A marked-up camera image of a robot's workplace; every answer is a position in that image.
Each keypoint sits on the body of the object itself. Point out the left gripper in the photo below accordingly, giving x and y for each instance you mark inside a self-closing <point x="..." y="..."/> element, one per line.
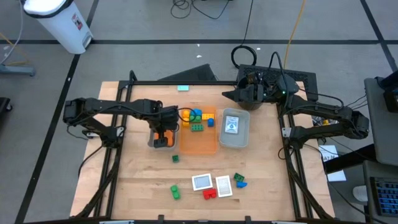
<point x="164" y="119"/>

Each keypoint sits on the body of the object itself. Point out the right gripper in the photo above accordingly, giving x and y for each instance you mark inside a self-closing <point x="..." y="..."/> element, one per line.
<point x="258" y="93"/>

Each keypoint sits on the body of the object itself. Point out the orange foam die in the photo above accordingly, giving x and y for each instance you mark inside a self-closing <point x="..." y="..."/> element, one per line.
<point x="170" y="140"/>

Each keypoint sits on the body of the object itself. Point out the blue-backed playing card deck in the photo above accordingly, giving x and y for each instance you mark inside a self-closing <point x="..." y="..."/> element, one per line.
<point x="231" y="124"/>

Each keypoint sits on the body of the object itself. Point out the small blue toy brick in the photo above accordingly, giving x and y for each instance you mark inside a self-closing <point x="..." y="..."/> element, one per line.
<point x="210" y="122"/>

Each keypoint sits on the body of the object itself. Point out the long dark green brick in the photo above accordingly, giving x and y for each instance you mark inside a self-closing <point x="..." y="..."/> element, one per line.
<point x="197" y="127"/>

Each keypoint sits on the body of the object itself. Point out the bright green toy brick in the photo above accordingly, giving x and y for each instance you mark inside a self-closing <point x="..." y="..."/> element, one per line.
<point x="196" y="119"/>

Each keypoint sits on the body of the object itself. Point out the blue rounded toy brick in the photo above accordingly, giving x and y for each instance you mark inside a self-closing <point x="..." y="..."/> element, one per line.
<point x="196" y="111"/>

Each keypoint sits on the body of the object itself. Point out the light teal toy brick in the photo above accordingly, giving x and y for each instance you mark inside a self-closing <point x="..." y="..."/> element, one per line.
<point x="183" y="88"/>

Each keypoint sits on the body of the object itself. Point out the red two-stud toy brick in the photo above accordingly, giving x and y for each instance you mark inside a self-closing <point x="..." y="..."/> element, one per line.
<point x="210" y="193"/>

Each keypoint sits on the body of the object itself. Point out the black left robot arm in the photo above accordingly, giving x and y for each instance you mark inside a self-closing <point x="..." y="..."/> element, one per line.
<point x="109" y="107"/>

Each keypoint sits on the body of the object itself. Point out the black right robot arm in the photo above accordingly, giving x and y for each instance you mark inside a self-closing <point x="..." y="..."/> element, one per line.
<point x="326" y="109"/>

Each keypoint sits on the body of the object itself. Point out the grey plastic bin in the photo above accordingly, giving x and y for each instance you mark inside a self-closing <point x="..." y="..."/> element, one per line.
<point x="150" y="143"/>
<point x="244" y="137"/>

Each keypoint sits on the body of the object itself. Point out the black round bucket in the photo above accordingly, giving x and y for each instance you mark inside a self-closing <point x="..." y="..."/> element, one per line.
<point x="252" y="106"/>

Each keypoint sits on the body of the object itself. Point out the small dark green brick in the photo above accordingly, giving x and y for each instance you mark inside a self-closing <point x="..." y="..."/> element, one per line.
<point x="175" y="158"/>

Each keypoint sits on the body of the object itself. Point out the long yellow toy brick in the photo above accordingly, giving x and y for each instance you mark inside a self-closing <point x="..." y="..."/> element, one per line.
<point x="207" y="116"/>

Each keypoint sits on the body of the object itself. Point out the orange translucent plastic bin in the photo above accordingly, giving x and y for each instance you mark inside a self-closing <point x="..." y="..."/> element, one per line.
<point x="199" y="143"/>

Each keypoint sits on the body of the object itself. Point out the light green two-stud brick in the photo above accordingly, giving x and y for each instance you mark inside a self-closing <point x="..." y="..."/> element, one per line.
<point x="175" y="191"/>

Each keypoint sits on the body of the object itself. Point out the white paper sheet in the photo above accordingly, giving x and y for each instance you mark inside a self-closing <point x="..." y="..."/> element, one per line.
<point x="337" y="176"/>
<point x="329" y="153"/>

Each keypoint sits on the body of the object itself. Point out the black desk beam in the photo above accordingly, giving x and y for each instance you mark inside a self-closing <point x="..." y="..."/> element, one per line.
<point x="348" y="160"/>

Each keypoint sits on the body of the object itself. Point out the grey desk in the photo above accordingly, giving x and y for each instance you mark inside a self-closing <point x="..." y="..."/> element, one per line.
<point x="382" y="130"/>
<point x="370" y="172"/>

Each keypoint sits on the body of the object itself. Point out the white trash can black liner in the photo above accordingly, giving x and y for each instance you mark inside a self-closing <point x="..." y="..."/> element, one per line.
<point x="62" y="25"/>

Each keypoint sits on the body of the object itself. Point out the black desk device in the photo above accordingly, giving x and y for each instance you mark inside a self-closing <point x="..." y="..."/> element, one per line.
<point x="391" y="99"/>

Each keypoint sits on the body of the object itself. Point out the white computer mouse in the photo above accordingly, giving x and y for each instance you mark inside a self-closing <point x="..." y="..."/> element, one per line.
<point x="360" y="193"/>

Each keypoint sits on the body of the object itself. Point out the black caster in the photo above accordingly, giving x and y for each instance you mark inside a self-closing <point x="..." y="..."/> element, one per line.
<point x="4" y="105"/>

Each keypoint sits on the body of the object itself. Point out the grey table foot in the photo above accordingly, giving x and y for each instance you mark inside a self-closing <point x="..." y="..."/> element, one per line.
<point x="17" y="70"/>

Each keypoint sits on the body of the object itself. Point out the black keyboard pink keys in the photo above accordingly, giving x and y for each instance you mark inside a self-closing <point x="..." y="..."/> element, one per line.
<point x="385" y="196"/>

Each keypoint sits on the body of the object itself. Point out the black aluminium table frame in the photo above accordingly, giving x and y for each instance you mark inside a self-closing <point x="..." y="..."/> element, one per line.
<point x="155" y="83"/>

